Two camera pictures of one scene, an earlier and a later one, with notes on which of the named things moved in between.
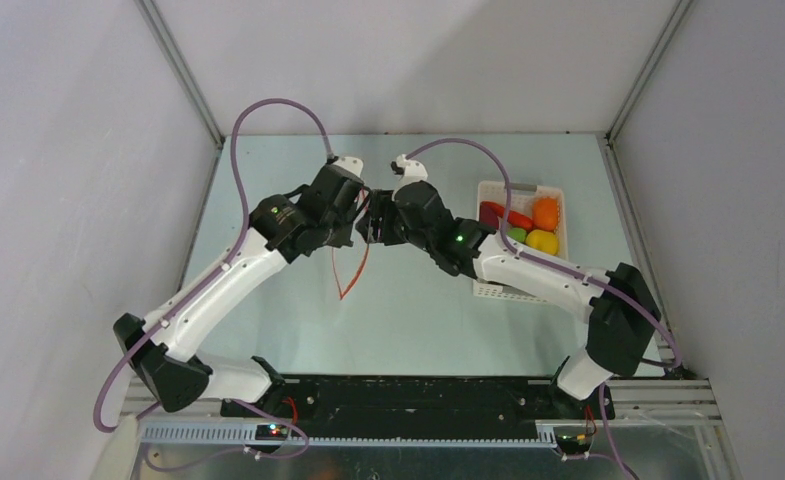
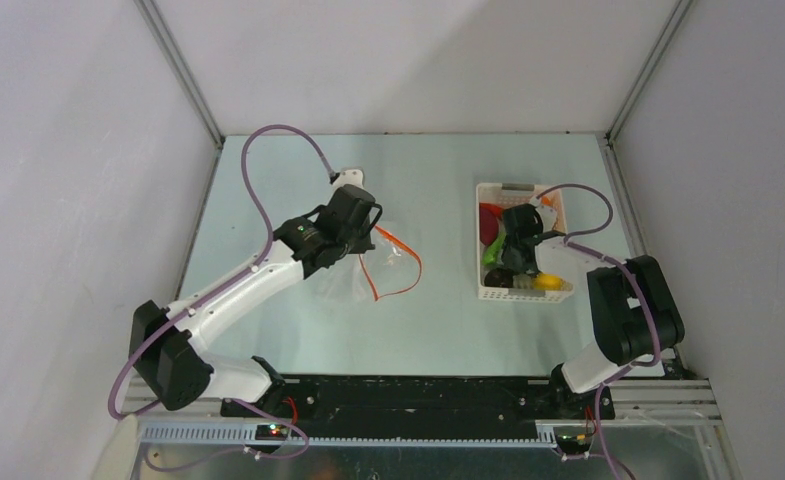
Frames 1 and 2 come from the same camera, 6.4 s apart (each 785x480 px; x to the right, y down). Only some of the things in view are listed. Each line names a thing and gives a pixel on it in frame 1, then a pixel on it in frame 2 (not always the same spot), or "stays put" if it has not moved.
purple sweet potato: x=487 y=215 stays put
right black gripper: x=384 y=218 → x=514 y=250
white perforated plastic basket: x=523 y=197 stays put
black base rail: x=412 y=403 stays put
